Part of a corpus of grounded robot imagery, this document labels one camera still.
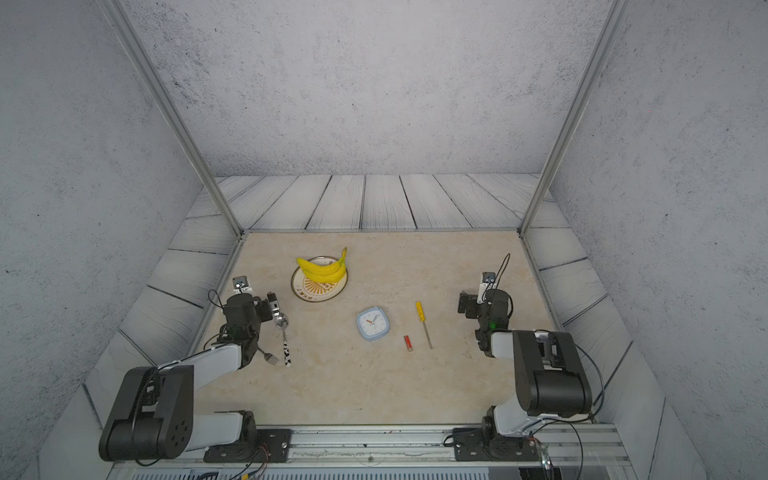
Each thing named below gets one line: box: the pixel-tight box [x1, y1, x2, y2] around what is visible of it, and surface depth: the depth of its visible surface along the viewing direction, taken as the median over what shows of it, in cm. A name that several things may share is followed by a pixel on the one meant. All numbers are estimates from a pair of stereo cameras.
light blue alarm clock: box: [356, 306, 390, 341], surface depth 93 cm
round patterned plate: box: [291, 256, 349, 303], surface depth 106 cm
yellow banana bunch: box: [296, 247, 347, 283], surface depth 104 cm
